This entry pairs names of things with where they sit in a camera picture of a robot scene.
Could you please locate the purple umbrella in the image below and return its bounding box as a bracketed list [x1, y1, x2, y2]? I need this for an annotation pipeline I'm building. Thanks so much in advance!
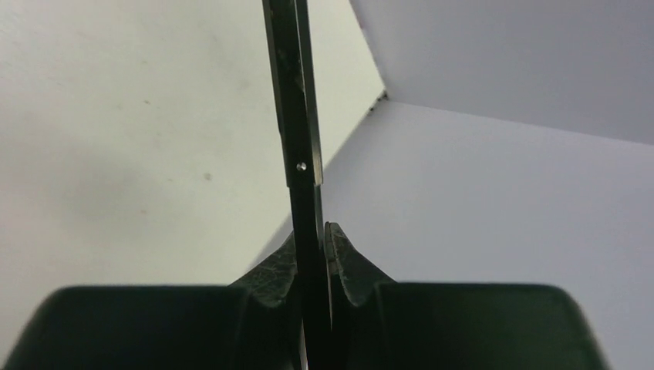
[262, 1, 332, 369]

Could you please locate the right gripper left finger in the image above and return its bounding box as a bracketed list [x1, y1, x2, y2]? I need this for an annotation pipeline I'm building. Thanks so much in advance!
[5, 237, 302, 369]

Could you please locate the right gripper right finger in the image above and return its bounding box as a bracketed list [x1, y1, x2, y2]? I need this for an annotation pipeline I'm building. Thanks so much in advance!
[325, 223, 608, 369]

